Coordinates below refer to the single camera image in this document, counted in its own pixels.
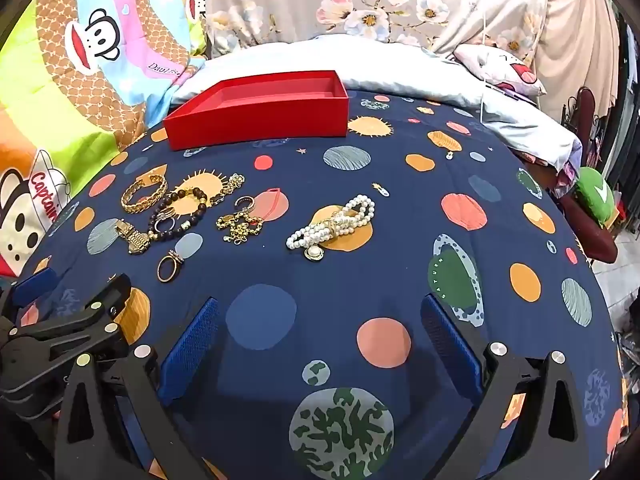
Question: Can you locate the light blue quilt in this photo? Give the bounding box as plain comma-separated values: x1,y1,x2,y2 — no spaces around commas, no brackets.
170,34,583,168

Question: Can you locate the gold coin pendant chain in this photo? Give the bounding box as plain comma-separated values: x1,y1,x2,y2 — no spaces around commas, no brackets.
216,210,266,243

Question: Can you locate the dark bead bracelet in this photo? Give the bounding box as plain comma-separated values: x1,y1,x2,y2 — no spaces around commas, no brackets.
148,187,208,242

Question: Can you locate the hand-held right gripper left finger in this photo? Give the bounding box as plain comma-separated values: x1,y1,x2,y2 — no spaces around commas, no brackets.
52,296,221,480

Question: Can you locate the gold chain necklace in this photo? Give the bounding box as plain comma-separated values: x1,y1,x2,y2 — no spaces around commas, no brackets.
207,172,247,206

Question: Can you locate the beige curtain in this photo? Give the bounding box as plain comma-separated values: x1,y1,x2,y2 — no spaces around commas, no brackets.
530,0,626,126

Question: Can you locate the colourful cartoon monkey blanket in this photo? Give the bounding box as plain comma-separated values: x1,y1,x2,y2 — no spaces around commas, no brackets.
0,0,211,281

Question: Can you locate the white cartoon pillow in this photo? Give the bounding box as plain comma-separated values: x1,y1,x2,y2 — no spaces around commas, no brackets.
452,42,547,97

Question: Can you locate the navy planet print bedsheet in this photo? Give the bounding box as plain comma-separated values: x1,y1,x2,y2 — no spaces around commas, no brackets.
15,87,626,480

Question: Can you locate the green cushion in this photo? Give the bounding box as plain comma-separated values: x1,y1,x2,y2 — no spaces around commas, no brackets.
574,166,621,228

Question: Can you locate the black metal chair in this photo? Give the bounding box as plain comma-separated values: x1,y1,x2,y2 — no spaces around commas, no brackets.
562,86,606,166

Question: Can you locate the gold braided bracelet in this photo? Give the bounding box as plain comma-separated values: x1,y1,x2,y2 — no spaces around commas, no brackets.
121,174,168,215

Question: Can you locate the red cardboard box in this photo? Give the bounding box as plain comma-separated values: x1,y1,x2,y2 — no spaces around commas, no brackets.
163,70,349,152

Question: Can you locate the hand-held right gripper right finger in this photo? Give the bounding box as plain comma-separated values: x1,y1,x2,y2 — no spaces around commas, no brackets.
420,294,591,480

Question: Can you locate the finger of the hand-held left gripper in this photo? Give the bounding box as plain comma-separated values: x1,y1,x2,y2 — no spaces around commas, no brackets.
0,267,58,331
0,275,137,396

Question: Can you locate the gold wristwatch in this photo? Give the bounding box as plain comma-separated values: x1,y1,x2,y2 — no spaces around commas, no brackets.
114,219,153,255

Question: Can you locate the dark red stool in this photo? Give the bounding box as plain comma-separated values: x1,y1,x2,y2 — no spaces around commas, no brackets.
555,180,618,263

